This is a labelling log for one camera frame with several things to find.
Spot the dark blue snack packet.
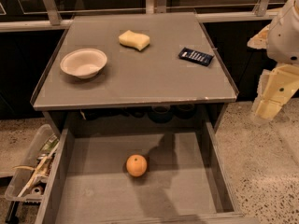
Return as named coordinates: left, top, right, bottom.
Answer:
left=178, top=48, right=214, bottom=66

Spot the metal railing frame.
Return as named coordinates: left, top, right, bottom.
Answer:
left=0, top=0, right=299, bottom=34

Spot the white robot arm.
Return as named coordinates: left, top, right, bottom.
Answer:
left=247, top=0, right=299, bottom=120

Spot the grey open top drawer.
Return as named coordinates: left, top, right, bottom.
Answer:
left=36, top=119, right=246, bottom=224

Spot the yellow sponge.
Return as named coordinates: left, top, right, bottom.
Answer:
left=119, top=30, right=150, bottom=51

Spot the orange fruit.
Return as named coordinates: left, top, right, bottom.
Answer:
left=126, top=155, right=148, bottom=177

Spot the clear plastic storage bin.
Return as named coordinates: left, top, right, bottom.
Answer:
left=5, top=124, right=59, bottom=203

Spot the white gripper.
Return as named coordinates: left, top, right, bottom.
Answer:
left=247, top=25, right=299, bottom=120

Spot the grey counter cabinet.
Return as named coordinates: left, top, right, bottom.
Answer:
left=31, top=13, right=237, bottom=132

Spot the white paper bowl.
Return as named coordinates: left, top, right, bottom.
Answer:
left=60, top=49, right=107, bottom=79

